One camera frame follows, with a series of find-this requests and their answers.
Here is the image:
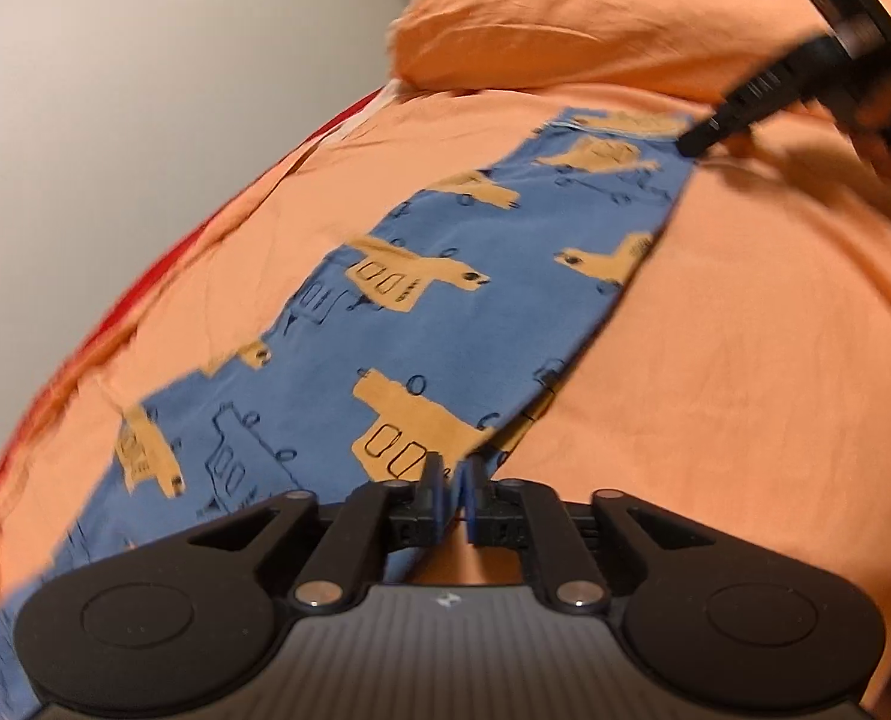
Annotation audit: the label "blue printed pants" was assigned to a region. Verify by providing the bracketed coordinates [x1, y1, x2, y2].
[0, 109, 705, 706]

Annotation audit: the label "red bed sheet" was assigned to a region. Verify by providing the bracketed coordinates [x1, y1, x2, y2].
[0, 86, 386, 526]

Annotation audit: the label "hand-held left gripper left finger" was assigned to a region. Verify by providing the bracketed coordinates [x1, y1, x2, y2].
[188, 452, 451, 610]

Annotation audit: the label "orange pillow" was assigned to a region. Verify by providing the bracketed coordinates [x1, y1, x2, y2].
[389, 0, 891, 102]

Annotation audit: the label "orange duvet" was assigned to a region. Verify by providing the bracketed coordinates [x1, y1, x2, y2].
[0, 82, 891, 720]

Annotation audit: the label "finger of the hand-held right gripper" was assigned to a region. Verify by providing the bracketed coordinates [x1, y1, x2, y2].
[676, 34, 836, 160]

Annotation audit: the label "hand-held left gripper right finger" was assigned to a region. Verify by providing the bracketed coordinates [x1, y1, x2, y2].
[456, 454, 718, 612]

